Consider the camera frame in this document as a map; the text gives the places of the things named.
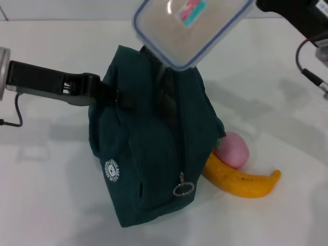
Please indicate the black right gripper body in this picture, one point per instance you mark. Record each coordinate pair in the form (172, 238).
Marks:
(294, 12)

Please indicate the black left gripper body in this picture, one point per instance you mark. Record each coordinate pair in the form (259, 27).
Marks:
(46, 82)

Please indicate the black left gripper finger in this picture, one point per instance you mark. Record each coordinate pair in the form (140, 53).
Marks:
(115, 98)

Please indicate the dark teal lunch bag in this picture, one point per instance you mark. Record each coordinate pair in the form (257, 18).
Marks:
(143, 143)

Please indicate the clear container with blue seal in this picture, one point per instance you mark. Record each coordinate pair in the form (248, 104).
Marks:
(174, 30)

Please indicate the pink toy peach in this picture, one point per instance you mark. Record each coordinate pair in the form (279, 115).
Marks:
(234, 151)

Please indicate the yellow banana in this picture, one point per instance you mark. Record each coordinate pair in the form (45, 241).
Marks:
(243, 184)

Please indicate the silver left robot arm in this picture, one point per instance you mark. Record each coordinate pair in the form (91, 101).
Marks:
(3, 71)

